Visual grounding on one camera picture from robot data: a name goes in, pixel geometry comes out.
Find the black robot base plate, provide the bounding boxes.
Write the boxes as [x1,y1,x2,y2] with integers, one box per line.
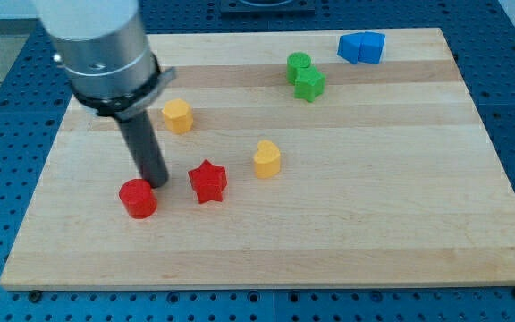
[217,0,316,15]

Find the blue cube block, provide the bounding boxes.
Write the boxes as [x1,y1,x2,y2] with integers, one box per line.
[337,32,364,64]

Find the yellow hexagon block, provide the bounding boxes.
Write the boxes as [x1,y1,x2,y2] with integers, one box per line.
[162,98,194,134]

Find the wooden board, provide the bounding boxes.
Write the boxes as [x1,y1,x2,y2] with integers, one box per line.
[0,28,515,291]

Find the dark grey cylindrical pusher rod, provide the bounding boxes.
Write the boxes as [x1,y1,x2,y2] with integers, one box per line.
[117,111,169,188]

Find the yellow heart block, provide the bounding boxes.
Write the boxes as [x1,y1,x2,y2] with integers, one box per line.
[253,140,281,179]

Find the green cylinder block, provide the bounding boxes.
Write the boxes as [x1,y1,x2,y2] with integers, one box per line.
[286,52,311,84]

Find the red star block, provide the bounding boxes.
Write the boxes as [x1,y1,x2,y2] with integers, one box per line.
[188,159,227,204]

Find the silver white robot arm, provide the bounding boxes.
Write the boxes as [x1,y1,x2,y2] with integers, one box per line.
[32,0,176,188]

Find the red cylinder block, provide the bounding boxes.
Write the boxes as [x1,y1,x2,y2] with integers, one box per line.
[119,179,157,219]

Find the green star block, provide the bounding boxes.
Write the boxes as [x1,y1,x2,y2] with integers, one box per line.
[294,65,325,102]

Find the blue pentagon block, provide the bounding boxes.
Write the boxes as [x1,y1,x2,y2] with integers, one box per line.
[358,31,385,64]

